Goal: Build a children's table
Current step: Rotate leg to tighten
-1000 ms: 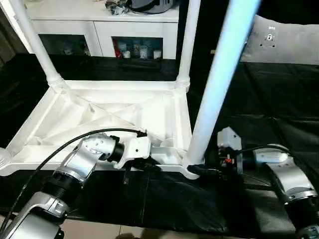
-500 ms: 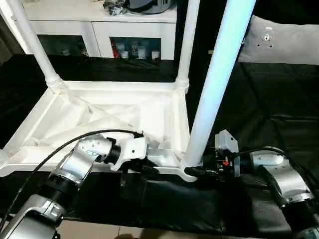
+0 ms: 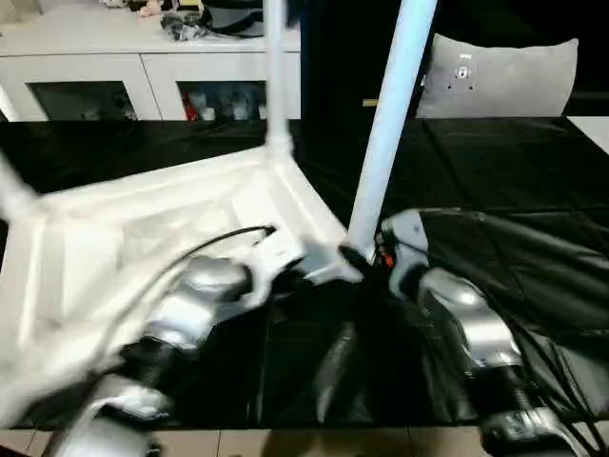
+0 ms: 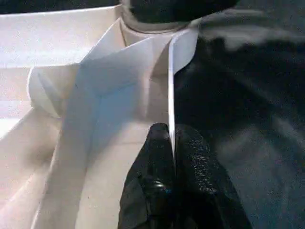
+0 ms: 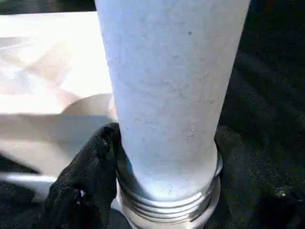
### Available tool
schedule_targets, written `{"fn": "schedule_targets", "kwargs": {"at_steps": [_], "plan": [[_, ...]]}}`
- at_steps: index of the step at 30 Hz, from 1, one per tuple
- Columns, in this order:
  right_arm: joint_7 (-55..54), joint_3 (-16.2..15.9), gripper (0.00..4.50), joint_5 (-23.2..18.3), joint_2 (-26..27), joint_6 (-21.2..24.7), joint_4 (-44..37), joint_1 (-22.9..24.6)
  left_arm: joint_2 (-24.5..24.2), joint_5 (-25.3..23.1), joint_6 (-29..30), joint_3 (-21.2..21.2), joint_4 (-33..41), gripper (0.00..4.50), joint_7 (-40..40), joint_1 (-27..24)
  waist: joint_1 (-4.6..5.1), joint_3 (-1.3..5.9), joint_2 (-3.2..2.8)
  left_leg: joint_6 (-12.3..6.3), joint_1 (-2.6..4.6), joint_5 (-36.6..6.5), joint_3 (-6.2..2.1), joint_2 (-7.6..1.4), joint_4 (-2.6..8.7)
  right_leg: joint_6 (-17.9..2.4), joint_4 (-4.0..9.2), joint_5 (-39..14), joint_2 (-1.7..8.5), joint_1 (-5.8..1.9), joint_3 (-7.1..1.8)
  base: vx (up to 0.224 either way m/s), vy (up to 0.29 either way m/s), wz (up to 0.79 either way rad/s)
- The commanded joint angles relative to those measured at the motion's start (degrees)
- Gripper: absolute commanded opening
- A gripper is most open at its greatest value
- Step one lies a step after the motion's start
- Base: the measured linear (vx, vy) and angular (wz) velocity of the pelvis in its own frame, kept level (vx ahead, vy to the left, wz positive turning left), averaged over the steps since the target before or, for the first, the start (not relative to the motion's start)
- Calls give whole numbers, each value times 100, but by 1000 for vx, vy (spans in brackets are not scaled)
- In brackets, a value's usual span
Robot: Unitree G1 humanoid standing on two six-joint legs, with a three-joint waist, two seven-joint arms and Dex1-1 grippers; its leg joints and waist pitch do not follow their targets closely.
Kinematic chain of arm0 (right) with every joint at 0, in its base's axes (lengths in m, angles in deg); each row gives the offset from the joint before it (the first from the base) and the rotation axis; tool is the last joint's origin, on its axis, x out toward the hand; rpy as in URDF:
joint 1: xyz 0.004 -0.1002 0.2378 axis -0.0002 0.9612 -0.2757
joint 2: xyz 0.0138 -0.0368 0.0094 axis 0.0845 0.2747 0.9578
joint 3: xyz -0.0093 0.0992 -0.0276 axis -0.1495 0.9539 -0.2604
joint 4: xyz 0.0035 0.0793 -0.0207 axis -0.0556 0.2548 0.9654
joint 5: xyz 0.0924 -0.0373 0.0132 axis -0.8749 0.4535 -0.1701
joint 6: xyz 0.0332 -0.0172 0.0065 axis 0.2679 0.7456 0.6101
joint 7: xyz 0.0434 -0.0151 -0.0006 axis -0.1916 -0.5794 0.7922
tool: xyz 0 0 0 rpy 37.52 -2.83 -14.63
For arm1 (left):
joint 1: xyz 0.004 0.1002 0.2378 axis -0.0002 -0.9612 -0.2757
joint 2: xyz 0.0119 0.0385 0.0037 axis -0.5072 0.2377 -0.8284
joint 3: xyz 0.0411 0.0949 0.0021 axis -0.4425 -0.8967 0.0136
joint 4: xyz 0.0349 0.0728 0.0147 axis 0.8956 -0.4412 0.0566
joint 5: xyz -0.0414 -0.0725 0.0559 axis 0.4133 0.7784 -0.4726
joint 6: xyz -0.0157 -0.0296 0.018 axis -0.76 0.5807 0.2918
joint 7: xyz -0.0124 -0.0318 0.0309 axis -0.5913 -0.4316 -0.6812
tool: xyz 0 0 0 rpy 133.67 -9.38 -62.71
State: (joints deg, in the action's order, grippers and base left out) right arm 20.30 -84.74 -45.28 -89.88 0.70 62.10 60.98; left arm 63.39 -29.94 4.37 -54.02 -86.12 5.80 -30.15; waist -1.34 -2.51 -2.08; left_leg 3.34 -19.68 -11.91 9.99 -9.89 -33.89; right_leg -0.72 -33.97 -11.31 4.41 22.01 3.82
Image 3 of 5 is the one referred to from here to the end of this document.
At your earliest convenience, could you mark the black sofa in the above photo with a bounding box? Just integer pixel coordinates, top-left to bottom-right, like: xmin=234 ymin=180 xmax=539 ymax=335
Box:
xmin=300 ymin=0 xmax=609 ymax=121

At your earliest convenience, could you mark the black work mat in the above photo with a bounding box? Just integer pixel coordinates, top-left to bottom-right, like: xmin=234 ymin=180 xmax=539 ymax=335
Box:
xmin=0 ymin=114 xmax=609 ymax=429

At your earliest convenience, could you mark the white glass-door cabinet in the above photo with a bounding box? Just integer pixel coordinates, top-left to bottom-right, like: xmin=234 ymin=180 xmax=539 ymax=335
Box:
xmin=0 ymin=0 xmax=304 ymax=125

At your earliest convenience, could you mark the dark cabled device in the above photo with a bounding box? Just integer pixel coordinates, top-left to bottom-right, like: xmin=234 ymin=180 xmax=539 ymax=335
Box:
xmin=105 ymin=0 xmax=302 ymax=43

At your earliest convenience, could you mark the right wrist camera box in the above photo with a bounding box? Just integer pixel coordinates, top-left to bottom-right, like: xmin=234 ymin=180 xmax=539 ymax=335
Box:
xmin=377 ymin=209 xmax=431 ymax=279

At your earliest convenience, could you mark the grey cushion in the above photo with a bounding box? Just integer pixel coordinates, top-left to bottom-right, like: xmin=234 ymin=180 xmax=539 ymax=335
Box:
xmin=415 ymin=33 xmax=580 ymax=121

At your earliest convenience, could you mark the white flat board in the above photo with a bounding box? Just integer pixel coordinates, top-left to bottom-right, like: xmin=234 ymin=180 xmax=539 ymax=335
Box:
xmin=565 ymin=114 xmax=609 ymax=157

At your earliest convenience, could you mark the white plastic table top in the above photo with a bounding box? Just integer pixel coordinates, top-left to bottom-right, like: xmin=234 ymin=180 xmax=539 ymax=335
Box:
xmin=0 ymin=143 xmax=364 ymax=425

